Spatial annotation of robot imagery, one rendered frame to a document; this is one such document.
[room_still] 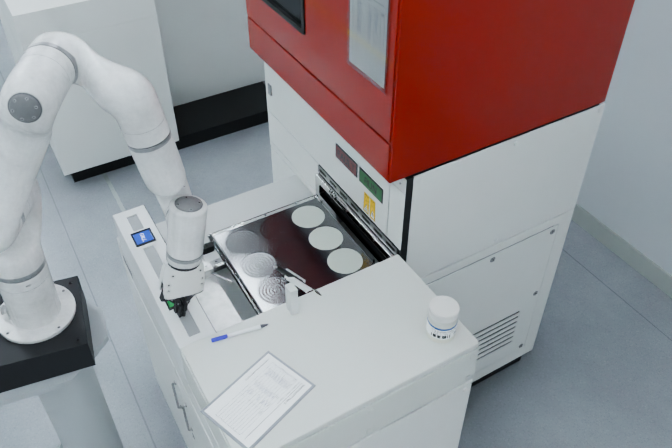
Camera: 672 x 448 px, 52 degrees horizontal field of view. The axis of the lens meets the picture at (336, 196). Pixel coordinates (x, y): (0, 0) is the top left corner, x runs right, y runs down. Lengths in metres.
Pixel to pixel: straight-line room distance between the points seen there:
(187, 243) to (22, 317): 0.49
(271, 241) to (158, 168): 0.65
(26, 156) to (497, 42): 1.05
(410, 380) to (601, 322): 1.66
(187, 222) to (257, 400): 0.42
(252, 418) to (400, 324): 0.42
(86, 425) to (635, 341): 2.13
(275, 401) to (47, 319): 0.64
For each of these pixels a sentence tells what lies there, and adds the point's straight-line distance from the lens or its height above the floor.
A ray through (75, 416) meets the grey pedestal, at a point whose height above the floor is 0.56.
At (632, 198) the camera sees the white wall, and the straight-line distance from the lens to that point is 3.29.
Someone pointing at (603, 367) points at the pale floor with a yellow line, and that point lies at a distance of 3.00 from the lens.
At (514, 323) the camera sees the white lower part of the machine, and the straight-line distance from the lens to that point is 2.59.
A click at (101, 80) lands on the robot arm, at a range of 1.35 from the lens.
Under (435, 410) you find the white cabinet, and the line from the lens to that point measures 1.80.
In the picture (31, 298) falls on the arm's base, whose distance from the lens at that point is 1.80.
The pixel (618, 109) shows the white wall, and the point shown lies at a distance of 3.19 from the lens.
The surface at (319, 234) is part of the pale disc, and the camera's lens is 2.00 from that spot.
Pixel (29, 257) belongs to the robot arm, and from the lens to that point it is 1.72.
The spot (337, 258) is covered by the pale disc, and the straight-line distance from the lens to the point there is 1.93.
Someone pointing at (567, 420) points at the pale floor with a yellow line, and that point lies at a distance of 2.81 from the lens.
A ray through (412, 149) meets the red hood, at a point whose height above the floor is 1.31.
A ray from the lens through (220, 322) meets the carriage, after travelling 1.83.
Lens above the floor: 2.27
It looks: 40 degrees down
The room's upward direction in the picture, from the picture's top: straight up
